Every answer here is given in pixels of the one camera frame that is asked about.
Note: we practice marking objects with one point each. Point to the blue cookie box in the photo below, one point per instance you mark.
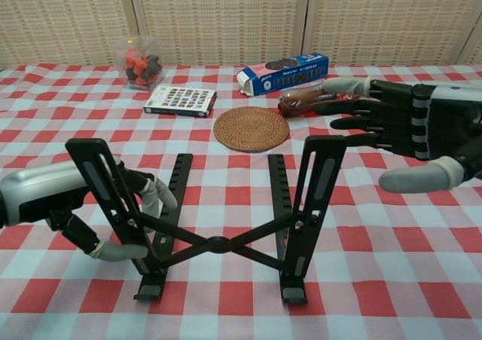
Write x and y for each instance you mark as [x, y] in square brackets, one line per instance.
[286, 80]

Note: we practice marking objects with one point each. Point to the woven bamboo folding screen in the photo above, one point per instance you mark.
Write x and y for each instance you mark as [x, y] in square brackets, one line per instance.
[226, 16]

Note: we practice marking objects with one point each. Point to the black folding laptop stand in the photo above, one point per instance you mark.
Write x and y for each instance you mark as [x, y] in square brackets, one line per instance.
[220, 244]

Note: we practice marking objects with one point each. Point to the white card with coloured squares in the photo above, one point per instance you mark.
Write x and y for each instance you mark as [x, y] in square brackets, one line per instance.
[177, 100]

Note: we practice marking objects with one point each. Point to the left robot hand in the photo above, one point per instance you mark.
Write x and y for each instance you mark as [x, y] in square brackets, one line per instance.
[41, 189]

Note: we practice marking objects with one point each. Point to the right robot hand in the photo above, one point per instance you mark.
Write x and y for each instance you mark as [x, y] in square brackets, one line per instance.
[444, 125]

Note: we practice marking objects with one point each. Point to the clear box of red pieces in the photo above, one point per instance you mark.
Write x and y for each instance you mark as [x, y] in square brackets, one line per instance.
[143, 66]

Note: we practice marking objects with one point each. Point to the round woven rattan coaster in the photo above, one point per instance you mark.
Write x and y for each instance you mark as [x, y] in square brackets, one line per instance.
[250, 129]

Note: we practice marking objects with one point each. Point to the cola bottle with red cap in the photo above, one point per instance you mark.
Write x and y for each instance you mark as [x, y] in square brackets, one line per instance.
[297, 100]

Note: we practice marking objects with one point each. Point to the red white checkered tablecloth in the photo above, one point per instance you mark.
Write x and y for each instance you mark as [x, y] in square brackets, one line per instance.
[376, 242]

